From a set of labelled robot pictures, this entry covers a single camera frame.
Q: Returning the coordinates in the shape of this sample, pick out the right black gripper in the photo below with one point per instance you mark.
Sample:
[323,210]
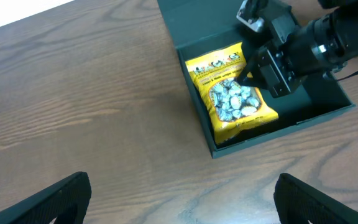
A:
[278,65]

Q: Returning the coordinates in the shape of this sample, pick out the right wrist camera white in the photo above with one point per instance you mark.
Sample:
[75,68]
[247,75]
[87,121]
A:
[259,14]

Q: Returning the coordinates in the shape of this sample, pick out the black gift box with lid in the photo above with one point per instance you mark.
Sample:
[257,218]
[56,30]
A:
[201,26]

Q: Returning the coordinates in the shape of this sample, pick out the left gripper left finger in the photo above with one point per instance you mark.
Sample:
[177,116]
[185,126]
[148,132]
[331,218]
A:
[63,202]

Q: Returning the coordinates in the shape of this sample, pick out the yellow Hacks candy bag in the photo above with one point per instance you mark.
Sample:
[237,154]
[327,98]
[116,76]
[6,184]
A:
[232,107]

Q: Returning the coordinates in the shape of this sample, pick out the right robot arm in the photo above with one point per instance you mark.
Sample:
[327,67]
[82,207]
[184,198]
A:
[331,40]

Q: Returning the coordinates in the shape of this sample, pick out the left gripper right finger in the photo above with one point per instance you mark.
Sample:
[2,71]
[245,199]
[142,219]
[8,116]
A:
[297,202]

